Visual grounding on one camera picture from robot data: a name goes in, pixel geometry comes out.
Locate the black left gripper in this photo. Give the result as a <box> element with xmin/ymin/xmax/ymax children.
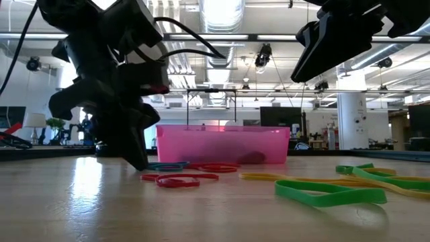
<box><xmin>63</xmin><ymin>0</ymin><xmax>164</xmax><ymax>130</ymax></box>

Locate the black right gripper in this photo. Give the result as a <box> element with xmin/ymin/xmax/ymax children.
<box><xmin>290</xmin><ymin>0</ymin><xmax>430</xmax><ymax>83</ymax></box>

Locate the blue rubber band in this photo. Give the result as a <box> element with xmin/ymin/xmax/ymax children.
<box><xmin>146</xmin><ymin>161</ymin><xmax>189</xmax><ymax>172</ymax></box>

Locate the wide black rubber band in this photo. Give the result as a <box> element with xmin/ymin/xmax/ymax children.
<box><xmin>237</xmin><ymin>151</ymin><xmax>267</xmax><ymax>165</ymax></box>

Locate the yellow rubber band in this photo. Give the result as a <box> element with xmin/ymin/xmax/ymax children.
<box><xmin>239</xmin><ymin>171</ymin><xmax>382</xmax><ymax>188</ymax></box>
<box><xmin>349</xmin><ymin>167</ymin><xmax>430</xmax><ymax>200</ymax></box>

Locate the green rubber band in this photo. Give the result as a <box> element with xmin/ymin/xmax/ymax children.
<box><xmin>274</xmin><ymin>179</ymin><xmax>388</xmax><ymax>208</ymax></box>
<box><xmin>335</xmin><ymin>162</ymin><xmax>430</xmax><ymax>191</ymax></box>

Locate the pink plastic bin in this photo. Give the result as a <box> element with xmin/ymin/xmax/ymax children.
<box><xmin>156</xmin><ymin>124</ymin><xmax>291</xmax><ymax>165</ymax></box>

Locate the person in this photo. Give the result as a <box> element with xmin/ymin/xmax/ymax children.
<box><xmin>79</xmin><ymin>113</ymin><xmax>99</xmax><ymax>146</ymax></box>

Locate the black hanging ceiling spotlight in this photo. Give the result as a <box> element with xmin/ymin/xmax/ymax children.
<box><xmin>254</xmin><ymin>42</ymin><xmax>273</xmax><ymax>69</ymax></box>
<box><xmin>26</xmin><ymin>56</ymin><xmax>42</xmax><ymax>73</ymax></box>
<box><xmin>376</xmin><ymin>56</ymin><xmax>393</xmax><ymax>69</ymax></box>

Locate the green potted room plant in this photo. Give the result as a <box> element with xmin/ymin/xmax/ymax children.
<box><xmin>45</xmin><ymin>117</ymin><xmax>67</xmax><ymax>146</ymax></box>

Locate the white round pillar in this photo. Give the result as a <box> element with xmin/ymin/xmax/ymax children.
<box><xmin>337</xmin><ymin>92</ymin><xmax>369</xmax><ymax>151</ymax></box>

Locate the white table lamp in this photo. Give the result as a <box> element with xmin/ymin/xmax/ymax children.
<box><xmin>23</xmin><ymin>112</ymin><xmax>47</xmax><ymax>145</ymax></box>

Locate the black computer monitor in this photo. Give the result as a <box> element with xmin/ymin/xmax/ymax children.
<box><xmin>260</xmin><ymin>106</ymin><xmax>303</xmax><ymax>128</ymax></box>

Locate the black clamp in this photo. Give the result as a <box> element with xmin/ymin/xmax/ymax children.
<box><xmin>0</xmin><ymin>131</ymin><xmax>34</xmax><ymax>150</ymax></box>

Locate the red strip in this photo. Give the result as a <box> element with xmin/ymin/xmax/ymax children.
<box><xmin>0</xmin><ymin>122</ymin><xmax>24</xmax><ymax>140</ymax></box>

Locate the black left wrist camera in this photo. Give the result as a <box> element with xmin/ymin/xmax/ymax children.
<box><xmin>117</xmin><ymin>62</ymin><xmax>171</xmax><ymax>97</ymax></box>

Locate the black overhead frame bar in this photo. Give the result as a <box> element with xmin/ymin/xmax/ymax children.
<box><xmin>0</xmin><ymin>32</ymin><xmax>430</xmax><ymax>43</ymax></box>

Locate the black frame stand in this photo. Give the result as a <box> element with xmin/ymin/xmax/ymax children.
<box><xmin>185</xmin><ymin>88</ymin><xmax>238</xmax><ymax>128</ymax></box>

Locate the silver ceiling air duct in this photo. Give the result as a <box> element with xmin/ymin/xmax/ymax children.
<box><xmin>198</xmin><ymin>0</ymin><xmax>247</xmax><ymax>68</ymax></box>

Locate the black left wrist camera cable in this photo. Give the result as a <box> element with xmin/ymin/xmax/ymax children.
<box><xmin>153</xmin><ymin>15</ymin><xmax>226</xmax><ymax>63</ymax></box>

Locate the dark wall screen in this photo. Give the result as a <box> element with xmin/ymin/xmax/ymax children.
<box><xmin>0</xmin><ymin>106</ymin><xmax>27</xmax><ymax>130</ymax></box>

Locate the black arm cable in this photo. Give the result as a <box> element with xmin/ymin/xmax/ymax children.
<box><xmin>0</xmin><ymin>2</ymin><xmax>38</xmax><ymax>97</ymax></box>

